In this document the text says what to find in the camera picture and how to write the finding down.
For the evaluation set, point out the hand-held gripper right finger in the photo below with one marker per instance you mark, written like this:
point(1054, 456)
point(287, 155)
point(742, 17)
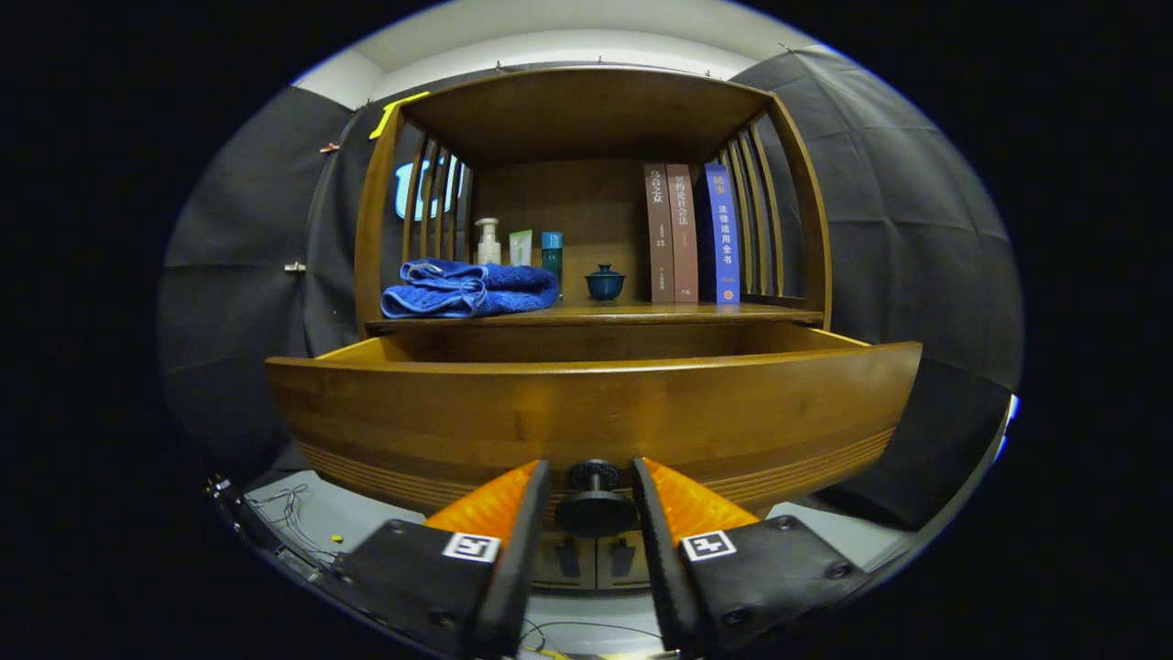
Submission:
point(660, 568)

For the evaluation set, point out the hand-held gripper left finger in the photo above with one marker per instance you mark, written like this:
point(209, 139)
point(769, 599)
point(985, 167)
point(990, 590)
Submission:
point(522, 568)

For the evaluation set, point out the wooden drawer with black knob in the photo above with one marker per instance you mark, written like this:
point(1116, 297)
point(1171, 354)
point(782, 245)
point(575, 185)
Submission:
point(596, 412)

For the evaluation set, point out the wooden cabinet door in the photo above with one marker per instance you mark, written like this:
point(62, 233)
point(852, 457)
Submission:
point(582, 573)
point(609, 576)

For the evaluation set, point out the wooden countertop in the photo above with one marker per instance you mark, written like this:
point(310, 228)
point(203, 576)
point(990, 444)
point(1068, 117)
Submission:
point(641, 313)

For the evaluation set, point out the wooden cabinet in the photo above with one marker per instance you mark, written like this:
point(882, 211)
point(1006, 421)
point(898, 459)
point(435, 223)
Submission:
point(586, 119)

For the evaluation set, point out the blue folded towel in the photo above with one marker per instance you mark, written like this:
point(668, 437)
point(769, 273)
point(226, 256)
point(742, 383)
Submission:
point(476, 293)

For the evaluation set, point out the dark blue lidded teacup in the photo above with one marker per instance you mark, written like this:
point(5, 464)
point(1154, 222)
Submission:
point(605, 286)

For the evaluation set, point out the teal bottle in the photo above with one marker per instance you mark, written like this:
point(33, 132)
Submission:
point(551, 252)

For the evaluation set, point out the white and green tube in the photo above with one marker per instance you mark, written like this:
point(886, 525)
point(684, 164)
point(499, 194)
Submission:
point(520, 249)

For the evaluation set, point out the white pump bottle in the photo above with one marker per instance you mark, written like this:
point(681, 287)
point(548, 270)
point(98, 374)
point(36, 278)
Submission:
point(488, 249)

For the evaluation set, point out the reddish brown book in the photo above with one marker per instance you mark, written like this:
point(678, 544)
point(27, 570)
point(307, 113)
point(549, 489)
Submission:
point(685, 247)

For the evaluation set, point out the dark brown book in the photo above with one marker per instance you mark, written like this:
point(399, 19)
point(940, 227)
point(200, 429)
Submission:
point(660, 238)

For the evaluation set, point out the blue book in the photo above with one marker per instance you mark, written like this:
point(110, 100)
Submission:
point(724, 238)

